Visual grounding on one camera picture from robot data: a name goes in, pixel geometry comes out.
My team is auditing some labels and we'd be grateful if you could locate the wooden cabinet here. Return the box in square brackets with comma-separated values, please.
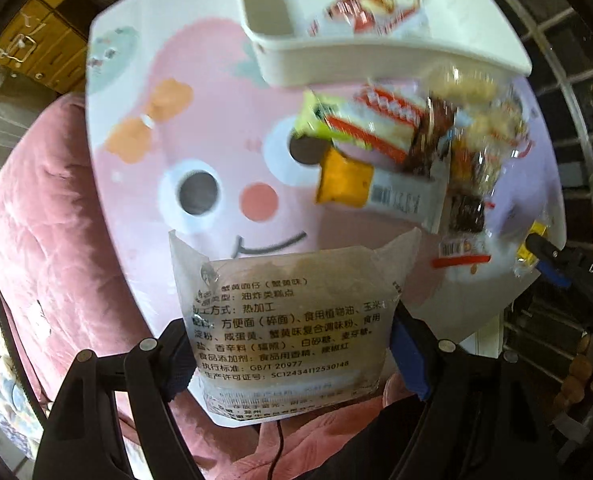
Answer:
[0, 0, 90, 95]

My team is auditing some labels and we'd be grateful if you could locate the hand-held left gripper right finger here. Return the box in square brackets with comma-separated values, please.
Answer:
[387, 304, 572, 480]

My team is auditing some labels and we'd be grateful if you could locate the clear packet of yellow puffs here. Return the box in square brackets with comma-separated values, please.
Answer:
[429, 60, 532, 196]

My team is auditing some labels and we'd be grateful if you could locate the red-white cake packet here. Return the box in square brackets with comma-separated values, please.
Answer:
[303, 0, 429, 38]

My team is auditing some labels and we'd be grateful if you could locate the small yellow snack packet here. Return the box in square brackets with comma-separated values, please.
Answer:
[515, 221, 549, 278]

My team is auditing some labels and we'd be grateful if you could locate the yellow-green snack packet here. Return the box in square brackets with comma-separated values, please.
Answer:
[290, 91, 349, 140]

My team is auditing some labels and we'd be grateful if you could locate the black cable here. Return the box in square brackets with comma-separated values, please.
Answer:
[270, 419, 286, 480]

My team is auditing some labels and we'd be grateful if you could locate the small brown snack packet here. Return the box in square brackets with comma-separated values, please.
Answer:
[445, 192, 488, 235]

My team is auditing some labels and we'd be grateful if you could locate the orange snack packet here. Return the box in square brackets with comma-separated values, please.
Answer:
[315, 147, 444, 233]

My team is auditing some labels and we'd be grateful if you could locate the small red-white snack packet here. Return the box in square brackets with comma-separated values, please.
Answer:
[432, 236, 493, 273]

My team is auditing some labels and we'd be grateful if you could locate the clear noodle snack packet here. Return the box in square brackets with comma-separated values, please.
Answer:
[169, 227, 422, 428]

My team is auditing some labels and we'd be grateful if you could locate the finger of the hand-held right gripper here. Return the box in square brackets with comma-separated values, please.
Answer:
[523, 234, 574, 290]

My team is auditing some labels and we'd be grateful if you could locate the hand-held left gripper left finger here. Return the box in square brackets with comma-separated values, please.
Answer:
[34, 317, 200, 480]

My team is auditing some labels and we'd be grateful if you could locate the metal railing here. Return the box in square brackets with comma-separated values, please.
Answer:
[496, 0, 593, 191]

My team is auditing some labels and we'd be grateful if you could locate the white plastic bin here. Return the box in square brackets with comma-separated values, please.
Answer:
[230, 0, 534, 88]

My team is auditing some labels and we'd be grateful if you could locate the red-white striped snack packet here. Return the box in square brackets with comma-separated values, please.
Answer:
[323, 82, 434, 163]

